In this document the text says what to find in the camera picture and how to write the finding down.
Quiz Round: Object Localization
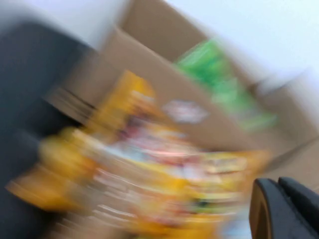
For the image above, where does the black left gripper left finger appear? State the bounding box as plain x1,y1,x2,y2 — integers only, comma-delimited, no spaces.
253,178,307,239

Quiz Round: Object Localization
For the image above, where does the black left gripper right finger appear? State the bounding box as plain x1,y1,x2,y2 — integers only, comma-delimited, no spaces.
279,176,319,239

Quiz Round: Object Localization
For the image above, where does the yellow fries snack bag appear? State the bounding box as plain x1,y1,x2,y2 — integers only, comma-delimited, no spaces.
4,69,272,239

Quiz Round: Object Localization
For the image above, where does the green snack bag with barcode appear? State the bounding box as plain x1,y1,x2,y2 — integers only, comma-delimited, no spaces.
174,39,279,131

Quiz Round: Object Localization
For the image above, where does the cardboard box marked F2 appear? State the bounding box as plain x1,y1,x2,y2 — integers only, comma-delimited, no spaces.
47,0,319,180

